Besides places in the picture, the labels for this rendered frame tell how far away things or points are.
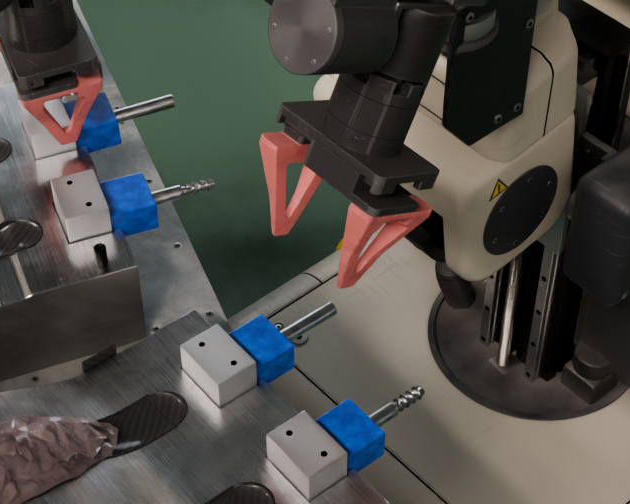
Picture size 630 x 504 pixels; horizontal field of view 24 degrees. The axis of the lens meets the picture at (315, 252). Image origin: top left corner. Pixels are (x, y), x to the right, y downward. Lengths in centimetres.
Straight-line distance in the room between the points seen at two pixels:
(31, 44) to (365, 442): 41
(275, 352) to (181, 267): 19
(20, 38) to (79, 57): 5
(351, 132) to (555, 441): 94
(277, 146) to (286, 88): 173
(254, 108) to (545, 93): 136
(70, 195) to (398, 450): 74
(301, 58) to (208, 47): 193
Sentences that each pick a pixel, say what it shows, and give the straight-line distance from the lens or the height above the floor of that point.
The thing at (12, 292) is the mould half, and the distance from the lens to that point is 117.
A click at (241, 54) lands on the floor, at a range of 280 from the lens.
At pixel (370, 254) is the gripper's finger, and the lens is 100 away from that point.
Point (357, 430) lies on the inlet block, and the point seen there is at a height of 87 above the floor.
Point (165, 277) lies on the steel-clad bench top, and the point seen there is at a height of 80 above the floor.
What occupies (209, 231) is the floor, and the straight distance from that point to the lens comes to 244.
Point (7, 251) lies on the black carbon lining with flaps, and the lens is 120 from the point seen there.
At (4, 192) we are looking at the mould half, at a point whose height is 89.
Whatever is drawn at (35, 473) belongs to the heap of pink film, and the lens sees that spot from 103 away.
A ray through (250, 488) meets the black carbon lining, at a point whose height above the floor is 85.
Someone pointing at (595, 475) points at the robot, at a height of 28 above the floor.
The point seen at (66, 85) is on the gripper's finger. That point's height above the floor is 98.
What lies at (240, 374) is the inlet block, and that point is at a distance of 110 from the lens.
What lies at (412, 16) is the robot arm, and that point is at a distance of 93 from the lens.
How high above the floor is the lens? 173
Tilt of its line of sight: 46 degrees down
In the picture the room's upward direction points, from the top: straight up
